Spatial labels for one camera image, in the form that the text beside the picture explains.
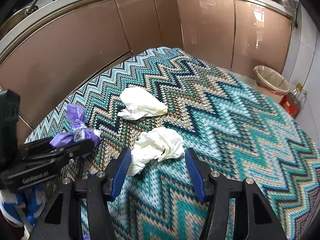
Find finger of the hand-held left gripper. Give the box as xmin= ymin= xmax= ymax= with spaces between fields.
xmin=19 ymin=137 xmax=95 ymax=167
xmin=0 ymin=154 xmax=73 ymax=190

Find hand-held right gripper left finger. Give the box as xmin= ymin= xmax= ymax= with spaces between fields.
xmin=30 ymin=147 xmax=132 ymax=240

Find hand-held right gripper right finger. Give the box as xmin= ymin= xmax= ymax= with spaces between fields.
xmin=184 ymin=147 xmax=288 ymax=240

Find knotted purple plastic bag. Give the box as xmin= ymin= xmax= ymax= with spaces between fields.
xmin=49 ymin=103 xmax=102 ymax=159

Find white tissue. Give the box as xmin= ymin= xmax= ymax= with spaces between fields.
xmin=117 ymin=87 xmax=169 ymax=120
xmin=128 ymin=127 xmax=185 ymax=177

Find zigzag knitted blanket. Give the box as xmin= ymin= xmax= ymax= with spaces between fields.
xmin=25 ymin=47 xmax=320 ymax=240

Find cooking oil bottle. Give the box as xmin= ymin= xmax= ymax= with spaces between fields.
xmin=280 ymin=82 xmax=308 ymax=119

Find beige lined waste basket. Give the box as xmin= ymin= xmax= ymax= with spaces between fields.
xmin=253 ymin=65 xmax=290 ymax=103

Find brown kitchen base cabinet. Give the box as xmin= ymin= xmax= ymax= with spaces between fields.
xmin=0 ymin=0 xmax=293 ymax=140

